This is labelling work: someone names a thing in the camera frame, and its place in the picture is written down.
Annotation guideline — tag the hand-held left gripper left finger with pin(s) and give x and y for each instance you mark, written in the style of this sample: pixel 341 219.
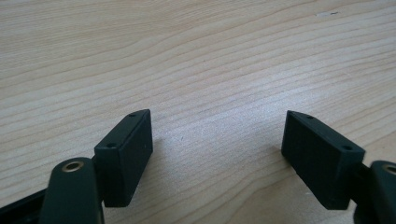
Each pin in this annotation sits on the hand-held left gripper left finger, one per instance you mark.
pixel 124 161

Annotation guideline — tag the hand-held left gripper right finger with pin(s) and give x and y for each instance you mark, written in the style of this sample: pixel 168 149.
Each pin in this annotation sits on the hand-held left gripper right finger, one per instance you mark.
pixel 320 161

